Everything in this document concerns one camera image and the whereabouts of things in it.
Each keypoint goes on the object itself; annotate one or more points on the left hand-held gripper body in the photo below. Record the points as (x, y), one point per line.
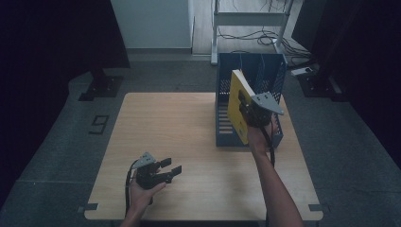
(148, 176)

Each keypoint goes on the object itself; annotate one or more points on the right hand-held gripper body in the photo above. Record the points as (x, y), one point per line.
(261, 110)

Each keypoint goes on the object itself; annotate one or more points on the yellow book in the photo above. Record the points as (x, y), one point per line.
(236, 110)

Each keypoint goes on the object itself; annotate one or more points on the blue mesh file holder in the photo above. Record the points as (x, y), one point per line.
(268, 75)

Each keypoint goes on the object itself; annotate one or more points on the person's left hand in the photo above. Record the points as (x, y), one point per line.
(143, 197)

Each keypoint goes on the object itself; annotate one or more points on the person's right hand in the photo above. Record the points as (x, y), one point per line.
(257, 138)

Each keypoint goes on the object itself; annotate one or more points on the white power strip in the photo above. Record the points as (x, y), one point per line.
(301, 71)

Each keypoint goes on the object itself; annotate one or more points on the black stand base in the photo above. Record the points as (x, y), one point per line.
(318, 86)
(104, 86)

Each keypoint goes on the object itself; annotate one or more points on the grey tape strip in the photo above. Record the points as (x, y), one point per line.
(90, 207)
(318, 207)

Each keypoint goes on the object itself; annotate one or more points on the white cabinet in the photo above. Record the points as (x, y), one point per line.
(153, 25)

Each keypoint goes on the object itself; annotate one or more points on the dark curtain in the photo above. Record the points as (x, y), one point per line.
(369, 56)
(47, 47)

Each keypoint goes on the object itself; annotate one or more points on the white desk frame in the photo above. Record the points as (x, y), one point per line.
(247, 18)

